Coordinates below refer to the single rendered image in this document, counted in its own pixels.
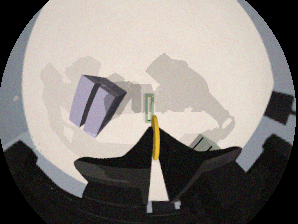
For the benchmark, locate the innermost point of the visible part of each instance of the green rectangular holder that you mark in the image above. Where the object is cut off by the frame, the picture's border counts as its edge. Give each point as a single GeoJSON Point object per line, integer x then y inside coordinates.
{"type": "Point", "coordinates": [147, 95]}

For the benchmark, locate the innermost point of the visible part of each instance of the gold coin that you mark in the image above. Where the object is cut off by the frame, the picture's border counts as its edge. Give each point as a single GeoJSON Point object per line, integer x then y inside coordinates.
{"type": "Point", "coordinates": [156, 139]}

